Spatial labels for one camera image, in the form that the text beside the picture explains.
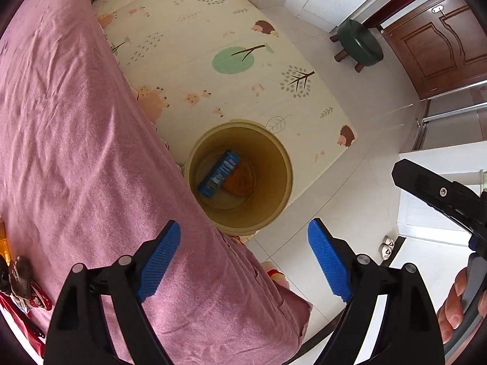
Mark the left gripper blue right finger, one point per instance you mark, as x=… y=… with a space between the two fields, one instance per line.
x=334 y=256

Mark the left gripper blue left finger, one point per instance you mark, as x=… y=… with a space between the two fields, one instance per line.
x=153 y=259

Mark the blue cardboard box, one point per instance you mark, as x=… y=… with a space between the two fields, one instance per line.
x=218 y=173

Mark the brown printed sock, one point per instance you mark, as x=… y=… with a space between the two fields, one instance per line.
x=20 y=277

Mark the orange liquid bottle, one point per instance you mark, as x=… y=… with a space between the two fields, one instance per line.
x=4 y=251

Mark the red snack wrapper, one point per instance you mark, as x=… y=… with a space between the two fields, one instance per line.
x=21 y=308

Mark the dark grey knit sock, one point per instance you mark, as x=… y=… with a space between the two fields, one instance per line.
x=5 y=286

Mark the yellow round trash bin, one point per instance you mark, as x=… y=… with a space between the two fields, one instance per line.
x=231 y=214

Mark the person's right hand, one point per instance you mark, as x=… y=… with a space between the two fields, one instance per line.
x=450 y=315

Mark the pink bed sheet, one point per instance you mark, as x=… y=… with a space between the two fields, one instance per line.
x=86 y=179

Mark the brown wooden door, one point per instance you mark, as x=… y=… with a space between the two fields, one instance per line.
x=441 y=45

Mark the green round stool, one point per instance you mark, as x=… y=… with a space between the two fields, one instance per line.
x=358 y=43

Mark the cartoon tree floor mat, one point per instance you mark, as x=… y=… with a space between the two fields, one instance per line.
x=196 y=64

